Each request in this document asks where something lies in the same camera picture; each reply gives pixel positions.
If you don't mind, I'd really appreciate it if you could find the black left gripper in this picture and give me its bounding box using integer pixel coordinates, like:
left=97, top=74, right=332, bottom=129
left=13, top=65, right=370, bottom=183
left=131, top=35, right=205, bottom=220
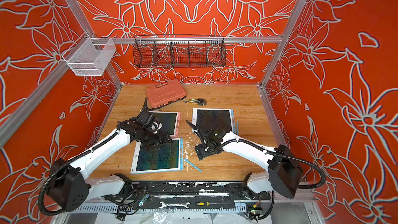
left=142, top=129, right=175, bottom=150

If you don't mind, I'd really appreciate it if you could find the blue framed front tablet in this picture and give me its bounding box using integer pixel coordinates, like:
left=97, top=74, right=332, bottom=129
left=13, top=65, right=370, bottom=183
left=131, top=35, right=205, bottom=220
left=131, top=138, right=183, bottom=174

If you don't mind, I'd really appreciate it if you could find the blue framed tablet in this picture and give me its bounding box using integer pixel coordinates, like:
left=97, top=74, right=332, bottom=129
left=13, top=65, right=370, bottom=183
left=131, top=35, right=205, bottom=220
left=192, top=108, right=236, bottom=133
left=131, top=138, right=183, bottom=174

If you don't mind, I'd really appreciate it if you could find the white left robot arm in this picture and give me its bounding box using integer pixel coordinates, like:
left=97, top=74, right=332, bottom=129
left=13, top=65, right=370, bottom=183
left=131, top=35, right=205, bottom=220
left=37, top=110, right=173, bottom=216

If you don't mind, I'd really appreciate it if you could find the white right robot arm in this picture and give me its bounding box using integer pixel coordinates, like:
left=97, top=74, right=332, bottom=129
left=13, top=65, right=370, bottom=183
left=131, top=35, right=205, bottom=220
left=192, top=125, right=326, bottom=199

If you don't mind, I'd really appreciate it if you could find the blue framed rear tablet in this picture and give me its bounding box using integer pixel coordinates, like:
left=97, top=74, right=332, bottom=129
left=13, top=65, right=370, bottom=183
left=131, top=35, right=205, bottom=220
left=192, top=108, right=236, bottom=133

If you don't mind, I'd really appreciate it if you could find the pink framed writing tablet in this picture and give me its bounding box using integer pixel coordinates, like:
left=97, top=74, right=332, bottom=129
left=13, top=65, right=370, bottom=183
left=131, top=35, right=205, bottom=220
left=150, top=111, right=181, bottom=138

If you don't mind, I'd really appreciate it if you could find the red plastic tool case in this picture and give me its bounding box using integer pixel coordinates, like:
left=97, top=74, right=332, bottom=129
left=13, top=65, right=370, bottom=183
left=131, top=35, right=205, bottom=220
left=145, top=79, right=187, bottom=109

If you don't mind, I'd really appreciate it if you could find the silver open-end wrench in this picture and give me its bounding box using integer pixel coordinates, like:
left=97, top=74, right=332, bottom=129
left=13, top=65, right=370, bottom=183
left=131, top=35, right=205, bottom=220
left=159, top=201, right=190, bottom=209

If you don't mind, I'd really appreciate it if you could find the yellow handled screwdriver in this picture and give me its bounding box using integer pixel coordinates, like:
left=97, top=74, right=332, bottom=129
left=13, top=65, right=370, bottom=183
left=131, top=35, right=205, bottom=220
left=195, top=201, right=232, bottom=206

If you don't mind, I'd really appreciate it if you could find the black wire wall basket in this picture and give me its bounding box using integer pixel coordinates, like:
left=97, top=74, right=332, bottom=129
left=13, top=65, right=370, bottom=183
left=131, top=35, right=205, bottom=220
left=133, top=34, right=227, bottom=68

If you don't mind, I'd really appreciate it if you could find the clear plastic wall bin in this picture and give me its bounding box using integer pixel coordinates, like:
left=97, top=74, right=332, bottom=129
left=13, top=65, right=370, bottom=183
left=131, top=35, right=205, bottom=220
left=62, top=37, right=116, bottom=76

